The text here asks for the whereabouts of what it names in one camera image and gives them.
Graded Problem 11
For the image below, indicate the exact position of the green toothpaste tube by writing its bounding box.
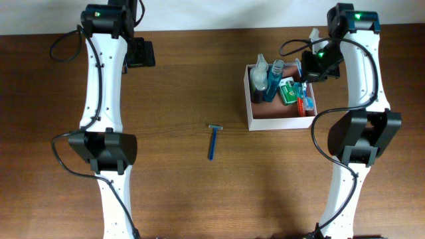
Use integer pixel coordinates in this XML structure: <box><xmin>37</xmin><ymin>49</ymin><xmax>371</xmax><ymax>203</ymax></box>
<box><xmin>294</xmin><ymin>82</ymin><xmax>307</xmax><ymax>117</ymax></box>

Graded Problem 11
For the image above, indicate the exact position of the green Dettol soap box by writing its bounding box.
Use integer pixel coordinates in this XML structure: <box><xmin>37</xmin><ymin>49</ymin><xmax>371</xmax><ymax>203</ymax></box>
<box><xmin>278</xmin><ymin>77</ymin><xmax>297</xmax><ymax>106</ymax></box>

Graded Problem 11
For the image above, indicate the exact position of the teal Listerine mouthwash bottle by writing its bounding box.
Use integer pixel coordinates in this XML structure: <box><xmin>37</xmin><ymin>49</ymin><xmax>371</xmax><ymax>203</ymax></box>
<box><xmin>264</xmin><ymin>59</ymin><xmax>284</xmax><ymax>102</ymax></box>

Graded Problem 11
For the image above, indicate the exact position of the purple foam soap pump bottle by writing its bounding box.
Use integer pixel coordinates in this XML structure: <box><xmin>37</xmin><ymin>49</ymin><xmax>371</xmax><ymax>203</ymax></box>
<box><xmin>249</xmin><ymin>54</ymin><xmax>268</xmax><ymax>104</ymax></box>

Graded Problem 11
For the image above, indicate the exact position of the blue white toothbrush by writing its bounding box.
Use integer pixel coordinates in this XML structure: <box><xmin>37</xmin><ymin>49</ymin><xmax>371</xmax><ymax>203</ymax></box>
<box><xmin>296</xmin><ymin>58</ymin><xmax>314</xmax><ymax>111</ymax></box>

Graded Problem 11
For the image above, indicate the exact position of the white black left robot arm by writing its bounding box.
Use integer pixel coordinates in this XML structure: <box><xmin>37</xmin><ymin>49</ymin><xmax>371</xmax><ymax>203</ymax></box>
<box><xmin>68</xmin><ymin>1</ymin><xmax>155</xmax><ymax>238</ymax></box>

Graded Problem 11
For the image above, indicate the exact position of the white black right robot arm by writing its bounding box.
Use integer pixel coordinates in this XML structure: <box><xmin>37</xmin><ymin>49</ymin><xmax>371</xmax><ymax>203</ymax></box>
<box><xmin>300</xmin><ymin>3</ymin><xmax>402</xmax><ymax>238</ymax></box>

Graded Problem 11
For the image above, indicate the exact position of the pink open cardboard box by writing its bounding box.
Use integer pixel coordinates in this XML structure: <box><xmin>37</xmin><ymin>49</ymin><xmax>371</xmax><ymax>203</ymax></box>
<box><xmin>244</xmin><ymin>64</ymin><xmax>317</xmax><ymax>131</ymax></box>

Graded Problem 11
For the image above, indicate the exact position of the blue disposable razor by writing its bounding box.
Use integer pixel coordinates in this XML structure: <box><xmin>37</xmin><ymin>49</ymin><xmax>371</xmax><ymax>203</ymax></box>
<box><xmin>209</xmin><ymin>125</ymin><xmax>223</xmax><ymax>161</ymax></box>

